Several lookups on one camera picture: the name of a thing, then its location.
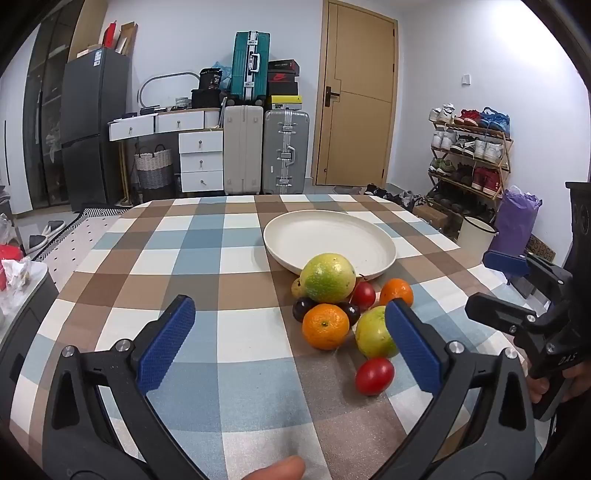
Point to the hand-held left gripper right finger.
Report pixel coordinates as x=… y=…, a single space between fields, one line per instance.
x=413 y=346

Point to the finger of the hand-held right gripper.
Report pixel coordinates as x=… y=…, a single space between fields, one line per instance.
x=494 y=309
x=505 y=265

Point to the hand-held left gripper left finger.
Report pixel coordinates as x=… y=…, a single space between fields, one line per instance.
x=166 y=341

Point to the small green yellow citrus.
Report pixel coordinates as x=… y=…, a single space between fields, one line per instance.
x=371 y=334

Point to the red tomato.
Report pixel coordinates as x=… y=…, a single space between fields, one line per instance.
x=375 y=376

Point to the orange tangerine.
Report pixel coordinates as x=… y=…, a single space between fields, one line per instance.
x=397 y=293
x=325 y=325

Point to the dark red cherry with stem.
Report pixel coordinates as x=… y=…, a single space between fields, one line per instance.
x=363 y=295

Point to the large green yellow citrus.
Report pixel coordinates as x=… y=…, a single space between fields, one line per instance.
x=328 y=277

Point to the dark purple plum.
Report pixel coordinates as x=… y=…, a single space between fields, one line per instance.
x=301 y=309

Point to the cream round plate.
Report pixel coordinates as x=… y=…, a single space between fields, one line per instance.
x=323 y=235

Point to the person's right hand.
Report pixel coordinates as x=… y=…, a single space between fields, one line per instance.
x=535 y=390

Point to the person's left hand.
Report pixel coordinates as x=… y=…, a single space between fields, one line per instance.
x=277 y=470

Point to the brown doormat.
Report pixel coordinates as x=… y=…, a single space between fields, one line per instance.
x=541 y=249

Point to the white bucket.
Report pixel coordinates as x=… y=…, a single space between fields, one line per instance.
x=475 y=235

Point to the purple bag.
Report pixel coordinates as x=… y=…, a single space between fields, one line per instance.
x=519 y=217

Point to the cardboard box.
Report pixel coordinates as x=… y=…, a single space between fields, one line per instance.
x=431 y=217

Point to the wooden shoe rack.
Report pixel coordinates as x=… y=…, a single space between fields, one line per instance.
x=503 y=152

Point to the shoe rack with shoes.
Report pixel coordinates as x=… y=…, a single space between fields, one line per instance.
x=466 y=147

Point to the brown pear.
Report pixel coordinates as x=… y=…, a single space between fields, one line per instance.
x=297 y=288

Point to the pile of dark shoes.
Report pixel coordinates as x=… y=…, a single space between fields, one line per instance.
x=392 y=193

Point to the patterned floor rug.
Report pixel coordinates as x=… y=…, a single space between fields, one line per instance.
x=78 y=230

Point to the grey slipper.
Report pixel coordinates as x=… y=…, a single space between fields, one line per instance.
x=36 y=241
x=51 y=226

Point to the woven laundry basket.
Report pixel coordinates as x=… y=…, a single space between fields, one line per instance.
x=153 y=168

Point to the white drawer cabinet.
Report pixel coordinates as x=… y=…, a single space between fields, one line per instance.
x=201 y=161

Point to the beige suitcase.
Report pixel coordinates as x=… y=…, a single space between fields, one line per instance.
x=243 y=150

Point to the white desk with drawers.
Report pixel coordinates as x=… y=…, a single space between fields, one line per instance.
x=152 y=123

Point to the silver suitcase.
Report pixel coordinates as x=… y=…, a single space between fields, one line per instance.
x=285 y=152

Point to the dark grey refrigerator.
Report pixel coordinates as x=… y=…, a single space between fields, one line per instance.
x=94 y=129

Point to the wooden door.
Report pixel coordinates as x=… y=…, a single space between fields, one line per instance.
x=358 y=92

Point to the curved metal tube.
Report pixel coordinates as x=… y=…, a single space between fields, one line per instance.
x=159 y=81

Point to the yellow and black box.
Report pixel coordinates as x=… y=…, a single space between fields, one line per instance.
x=282 y=102

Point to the glass door cabinet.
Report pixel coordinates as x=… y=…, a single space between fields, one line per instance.
x=41 y=106

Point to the black printed bag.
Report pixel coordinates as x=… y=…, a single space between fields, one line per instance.
x=210 y=78

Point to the teal suitcase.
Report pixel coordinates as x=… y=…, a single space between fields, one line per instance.
x=249 y=67

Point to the black shoe box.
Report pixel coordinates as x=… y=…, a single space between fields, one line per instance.
x=282 y=68

